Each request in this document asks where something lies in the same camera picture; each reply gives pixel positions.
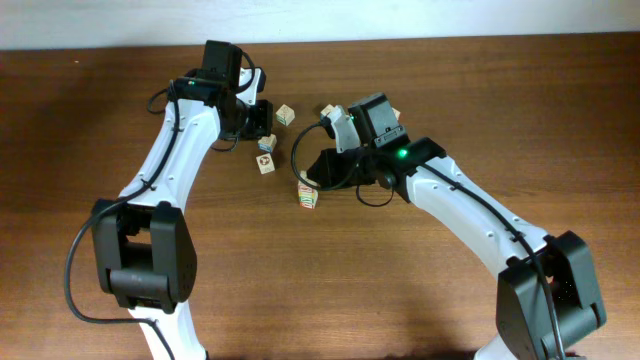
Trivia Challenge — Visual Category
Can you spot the wooden block blue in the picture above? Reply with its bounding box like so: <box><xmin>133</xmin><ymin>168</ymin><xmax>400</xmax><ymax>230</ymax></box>
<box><xmin>320</xmin><ymin>104</ymin><xmax>334</xmax><ymax>118</ymax></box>
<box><xmin>258</xmin><ymin>134</ymin><xmax>277</xmax><ymax>153</ymax></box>

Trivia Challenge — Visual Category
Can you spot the wooden block brown picture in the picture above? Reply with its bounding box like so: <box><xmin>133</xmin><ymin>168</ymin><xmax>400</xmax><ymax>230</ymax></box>
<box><xmin>256</xmin><ymin>153</ymin><xmax>275</xmax><ymax>175</ymax></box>

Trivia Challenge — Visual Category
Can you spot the wooden block red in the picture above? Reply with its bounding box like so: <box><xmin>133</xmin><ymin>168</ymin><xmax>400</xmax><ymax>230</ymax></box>
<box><xmin>299</xmin><ymin>170</ymin><xmax>319</xmax><ymax>188</ymax></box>

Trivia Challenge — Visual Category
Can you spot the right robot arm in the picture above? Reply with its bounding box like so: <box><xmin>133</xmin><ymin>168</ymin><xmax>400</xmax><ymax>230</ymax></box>
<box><xmin>301</xmin><ymin>93</ymin><xmax>607</xmax><ymax>359</ymax></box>

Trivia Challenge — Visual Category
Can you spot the wooden block plain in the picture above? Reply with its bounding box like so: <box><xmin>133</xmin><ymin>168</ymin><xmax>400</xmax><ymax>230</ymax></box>
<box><xmin>299</xmin><ymin>198</ymin><xmax>317</xmax><ymax>209</ymax></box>

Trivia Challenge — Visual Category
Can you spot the wooden block blue top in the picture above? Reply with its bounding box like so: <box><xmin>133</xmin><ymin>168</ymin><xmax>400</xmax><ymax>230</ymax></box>
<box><xmin>320</xmin><ymin>104</ymin><xmax>334</xmax><ymax>118</ymax></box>

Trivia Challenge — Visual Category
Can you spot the wooden block yellow centre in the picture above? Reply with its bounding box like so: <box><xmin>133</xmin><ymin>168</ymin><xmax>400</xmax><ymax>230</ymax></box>
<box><xmin>298</xmin><ymin>185</ymin><xmax>318</xmax><ymax>195</ymax></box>

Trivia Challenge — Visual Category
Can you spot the wooden block green top-left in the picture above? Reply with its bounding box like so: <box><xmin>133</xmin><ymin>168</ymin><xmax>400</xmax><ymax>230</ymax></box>
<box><xmin>276</xmin><ymin>104</ymin><xmax>295</xmax><ymax>126</ymax></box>

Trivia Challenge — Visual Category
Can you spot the wooden block blue left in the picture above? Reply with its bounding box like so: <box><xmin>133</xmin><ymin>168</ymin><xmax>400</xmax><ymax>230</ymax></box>
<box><xmin>258</xmin><ymin>134</ymin><xmax>277</xmax><ymax>153</ymax></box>

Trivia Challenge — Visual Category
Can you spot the wooden block far right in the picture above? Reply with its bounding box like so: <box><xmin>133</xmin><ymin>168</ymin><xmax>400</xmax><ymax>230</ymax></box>
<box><xmin>392</xmin><ymin>107</ymin><xmax>401</xmax><ymax>120</ymax></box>

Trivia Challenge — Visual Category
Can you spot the wooden block green letter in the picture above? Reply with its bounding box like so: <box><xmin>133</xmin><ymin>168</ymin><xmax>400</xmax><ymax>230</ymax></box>
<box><xmin>299</xmin><ymin>192</ymin><xmax>318</xmax><ymax>202</ymax></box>

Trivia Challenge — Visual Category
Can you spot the left black cable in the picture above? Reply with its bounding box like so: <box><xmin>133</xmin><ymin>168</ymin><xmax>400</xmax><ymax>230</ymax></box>
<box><xmin>63</xmin><ymin>49</ymin><xmax>259</xmax><ymax>360</ymax></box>

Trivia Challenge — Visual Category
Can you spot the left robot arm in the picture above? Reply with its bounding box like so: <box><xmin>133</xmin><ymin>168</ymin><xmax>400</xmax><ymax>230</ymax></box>
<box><xmin>83</xmin><ymin>40</ymin><xmax>273</xmax><ymax>359</ymax></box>

